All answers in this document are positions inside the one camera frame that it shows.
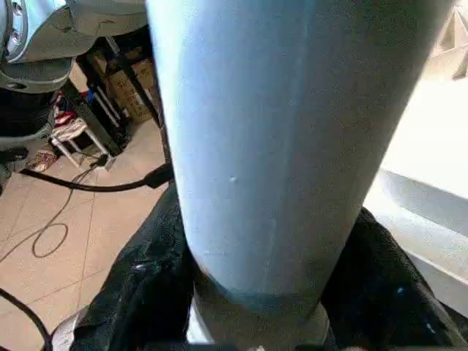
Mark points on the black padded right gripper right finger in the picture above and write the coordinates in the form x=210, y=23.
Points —
x=395, y=300

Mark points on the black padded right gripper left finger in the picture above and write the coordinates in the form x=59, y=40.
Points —
x=139, y=292

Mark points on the white plastic table top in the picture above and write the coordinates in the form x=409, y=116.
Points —
x=431, y=146

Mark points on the white plastic table leg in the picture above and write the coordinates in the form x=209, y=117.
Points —
x=292, y=131

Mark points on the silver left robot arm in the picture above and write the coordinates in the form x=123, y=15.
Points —
x=44, y=36

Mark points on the red and white bundle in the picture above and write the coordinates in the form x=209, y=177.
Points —
x=69, y=135

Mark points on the brown cardboard box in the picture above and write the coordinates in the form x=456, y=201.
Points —
x=128, y=84

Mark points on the black metal stand frame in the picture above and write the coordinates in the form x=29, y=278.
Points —
x=95, y=117

